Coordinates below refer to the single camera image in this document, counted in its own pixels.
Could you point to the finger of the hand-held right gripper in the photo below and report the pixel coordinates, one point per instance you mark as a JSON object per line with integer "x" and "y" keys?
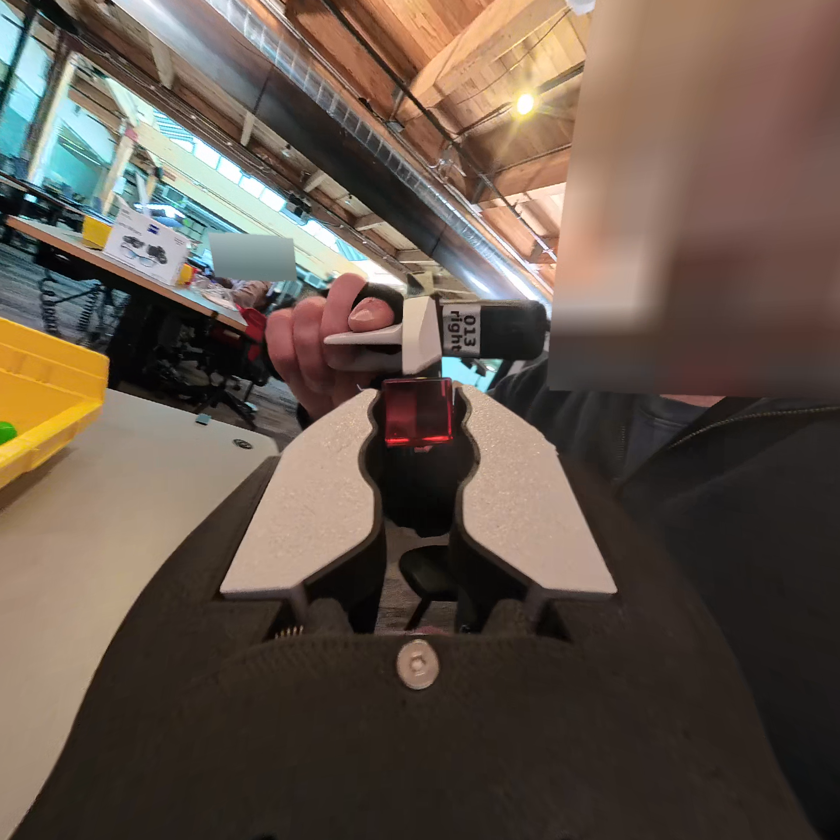
{"x": 420, "y": 334}

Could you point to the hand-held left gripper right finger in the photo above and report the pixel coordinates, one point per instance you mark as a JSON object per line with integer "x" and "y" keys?
{"x": 525, "y": 518}

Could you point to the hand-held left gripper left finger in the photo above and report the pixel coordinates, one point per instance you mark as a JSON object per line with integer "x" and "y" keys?
{"x": 308, "y": 518}

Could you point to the red translucent block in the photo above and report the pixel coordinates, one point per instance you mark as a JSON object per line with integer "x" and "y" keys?
{"x": 418, "y": 413}

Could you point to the yellow plastic bin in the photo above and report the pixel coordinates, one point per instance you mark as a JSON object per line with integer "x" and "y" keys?
{"x": 52, "y": 407}

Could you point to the person's right hand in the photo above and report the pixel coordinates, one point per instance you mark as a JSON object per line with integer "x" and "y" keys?
{"x": 302, "y": 354}

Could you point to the black office chair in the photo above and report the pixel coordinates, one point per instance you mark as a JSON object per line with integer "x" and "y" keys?
{"x": 423, "y": 568}
{"x": 229, "y": 367}

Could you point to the round ceiling lamp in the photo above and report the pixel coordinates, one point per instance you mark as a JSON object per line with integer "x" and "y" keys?
{"x": 525, "y": 103}

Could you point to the person's dark zip jacket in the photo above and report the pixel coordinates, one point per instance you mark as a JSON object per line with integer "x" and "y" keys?
{"x": 754, "y": 525}

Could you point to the white box with glasses print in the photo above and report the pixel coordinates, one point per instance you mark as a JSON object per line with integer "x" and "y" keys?
{"x": 144, "y": 246}

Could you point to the wooden work table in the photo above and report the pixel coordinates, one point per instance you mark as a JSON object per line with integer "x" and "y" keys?
{"x": 118, "y": 275}

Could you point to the green plastic block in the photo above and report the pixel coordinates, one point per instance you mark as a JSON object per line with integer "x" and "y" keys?
{"x": 6, "y": 433}

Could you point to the small yellow bin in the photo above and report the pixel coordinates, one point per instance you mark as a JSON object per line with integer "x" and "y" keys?
{"x": 95, "y": 233}

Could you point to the long metal ventilation duct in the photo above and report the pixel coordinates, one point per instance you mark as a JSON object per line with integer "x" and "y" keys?
{"x": 367, "y": 124}

